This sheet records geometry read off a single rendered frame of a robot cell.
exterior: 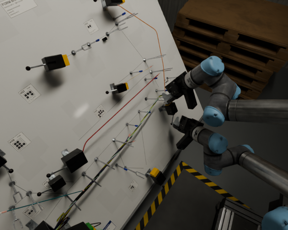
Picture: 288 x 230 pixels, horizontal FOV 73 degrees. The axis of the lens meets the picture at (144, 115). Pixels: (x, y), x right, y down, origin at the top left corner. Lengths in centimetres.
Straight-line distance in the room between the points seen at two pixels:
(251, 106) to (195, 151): 161
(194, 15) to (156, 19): 125
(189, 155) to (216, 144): 140
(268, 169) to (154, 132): 54
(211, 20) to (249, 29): 38
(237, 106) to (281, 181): 28
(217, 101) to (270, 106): 16
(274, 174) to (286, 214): 22
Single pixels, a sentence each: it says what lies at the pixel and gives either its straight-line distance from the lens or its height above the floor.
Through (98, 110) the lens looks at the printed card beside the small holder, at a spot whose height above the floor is 129.
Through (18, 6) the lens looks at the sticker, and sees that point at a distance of 82.
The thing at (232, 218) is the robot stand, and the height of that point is 23.
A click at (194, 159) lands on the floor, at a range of 221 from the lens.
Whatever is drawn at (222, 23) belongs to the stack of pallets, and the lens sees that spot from 231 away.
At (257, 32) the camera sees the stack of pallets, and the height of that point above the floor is 90.
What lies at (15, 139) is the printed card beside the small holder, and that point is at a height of 138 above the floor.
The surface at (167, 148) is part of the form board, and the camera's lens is 116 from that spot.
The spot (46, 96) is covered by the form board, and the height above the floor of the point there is 142.
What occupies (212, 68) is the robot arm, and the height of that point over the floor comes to 150.
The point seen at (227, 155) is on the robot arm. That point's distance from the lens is 92.
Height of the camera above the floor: 197
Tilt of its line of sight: 56 degrees down
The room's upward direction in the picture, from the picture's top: 4 degrees clockwise
